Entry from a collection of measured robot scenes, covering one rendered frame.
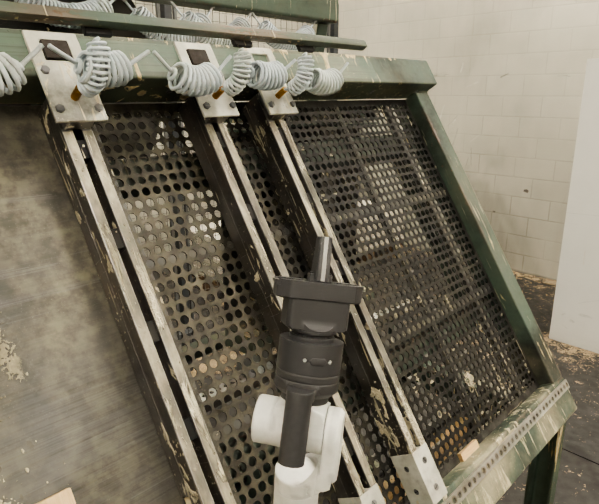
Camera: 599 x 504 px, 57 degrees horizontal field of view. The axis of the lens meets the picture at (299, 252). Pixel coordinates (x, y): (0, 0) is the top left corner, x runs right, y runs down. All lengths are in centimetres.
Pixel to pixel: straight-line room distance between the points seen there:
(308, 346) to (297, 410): 8
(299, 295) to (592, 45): 529
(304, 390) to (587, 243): 383
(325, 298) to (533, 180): 538
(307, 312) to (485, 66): 565
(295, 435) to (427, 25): 616
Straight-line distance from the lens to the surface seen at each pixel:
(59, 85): 114
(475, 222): 199
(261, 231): 124
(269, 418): 76
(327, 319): 73
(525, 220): 613
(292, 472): 84
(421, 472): 140
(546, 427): 194
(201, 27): 118
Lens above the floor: 183
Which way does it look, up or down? 16 degrees down
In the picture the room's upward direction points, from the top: straight up
